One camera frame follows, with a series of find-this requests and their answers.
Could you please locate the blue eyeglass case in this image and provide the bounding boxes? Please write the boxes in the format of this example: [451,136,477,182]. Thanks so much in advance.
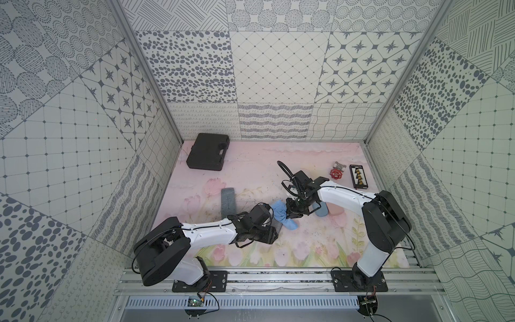
[314,202,329,217]

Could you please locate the blue microfiber cloth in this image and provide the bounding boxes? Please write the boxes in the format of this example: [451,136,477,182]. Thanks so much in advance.
[271,201,299,231]

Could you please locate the pink eyeglass case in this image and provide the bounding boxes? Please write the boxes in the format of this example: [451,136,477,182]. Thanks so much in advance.
[327,203,345,215]

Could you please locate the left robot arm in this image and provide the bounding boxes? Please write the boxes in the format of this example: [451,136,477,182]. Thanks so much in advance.
[132,203,278,291]

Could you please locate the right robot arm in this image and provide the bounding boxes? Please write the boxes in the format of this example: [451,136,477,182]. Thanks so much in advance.
[283,169,412,280]

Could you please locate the black plastic tool case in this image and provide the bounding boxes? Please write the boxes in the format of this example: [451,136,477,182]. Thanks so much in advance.
[186,133,230,171]

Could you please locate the black box with figures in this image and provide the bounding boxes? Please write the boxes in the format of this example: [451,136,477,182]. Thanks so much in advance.
[349,164,369,189]

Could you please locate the left controller board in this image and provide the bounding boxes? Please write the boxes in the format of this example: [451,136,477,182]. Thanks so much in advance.
[185,297,206,317]

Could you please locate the controller board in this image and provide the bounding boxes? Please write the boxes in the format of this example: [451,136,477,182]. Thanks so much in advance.
[358,297,378,317]
[185,297,206,317]

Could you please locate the right controller board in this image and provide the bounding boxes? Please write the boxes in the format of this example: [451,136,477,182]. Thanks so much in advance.
[358,297,378,317]

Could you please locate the white vent grille strip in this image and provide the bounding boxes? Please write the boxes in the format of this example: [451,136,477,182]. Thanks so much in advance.
[126,295,359,309]

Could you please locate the red and black clip cables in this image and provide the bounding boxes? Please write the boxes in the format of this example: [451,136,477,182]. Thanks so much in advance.
[329,160,347,181]

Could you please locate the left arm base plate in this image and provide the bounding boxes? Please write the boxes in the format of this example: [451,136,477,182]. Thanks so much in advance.
[172,270,228,293]

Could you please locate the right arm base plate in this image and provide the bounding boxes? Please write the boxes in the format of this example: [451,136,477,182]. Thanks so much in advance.
[330,268,388,293]

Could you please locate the aluminium rail frame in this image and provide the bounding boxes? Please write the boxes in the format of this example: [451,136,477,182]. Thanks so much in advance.
[114,267,445,295]

